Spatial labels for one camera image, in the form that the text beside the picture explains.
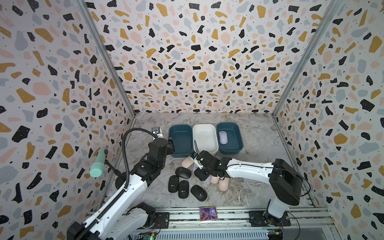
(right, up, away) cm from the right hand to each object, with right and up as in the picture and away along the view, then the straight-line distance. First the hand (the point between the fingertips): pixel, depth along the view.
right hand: (200, 170), depth 85 cm
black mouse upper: (-10, -2, +3) cm, 11 cm away
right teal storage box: (+21, +16, +21) cm, 34 cm away
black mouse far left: (-15, -7, -2) cm, 16 cm away
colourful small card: (+4, -18, -11) cm, 22 cm away
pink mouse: (+8, -4, -2) cm, 9 cm away
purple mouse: (+16, +17, +20) cm, 31 cm away
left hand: (-16, +19, -8) cm, 26 cm away
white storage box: (+4, +18, +21) cm, 28 cm away
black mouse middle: (-9, -9, -4) cm, 13 cm away
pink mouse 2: (+13, -8, -1) cm, 15 cm away
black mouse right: (0, -11, -5) cm, 12 cm away
